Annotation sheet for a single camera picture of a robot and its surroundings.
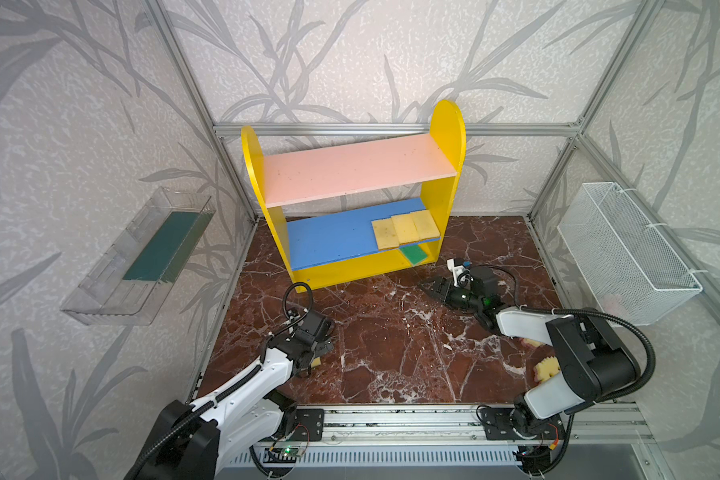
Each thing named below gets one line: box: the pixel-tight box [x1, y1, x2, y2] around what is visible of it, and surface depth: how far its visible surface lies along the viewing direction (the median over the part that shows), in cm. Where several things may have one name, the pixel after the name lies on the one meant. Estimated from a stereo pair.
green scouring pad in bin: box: [122, 211, 215, 283], surface depth 67 cm
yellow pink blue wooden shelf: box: [241, 100, 467, 293], surface depth 88 cm
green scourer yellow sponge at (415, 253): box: [400, 244, 428, 266], surface depth 107 cm
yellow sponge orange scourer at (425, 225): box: [410, 210, 440, 241], surface depth 98 cm
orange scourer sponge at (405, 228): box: [391, 213, 420, 245], surface depth 98 cm
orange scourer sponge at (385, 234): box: [371, 217, 400, 251], surface depth 96 cm
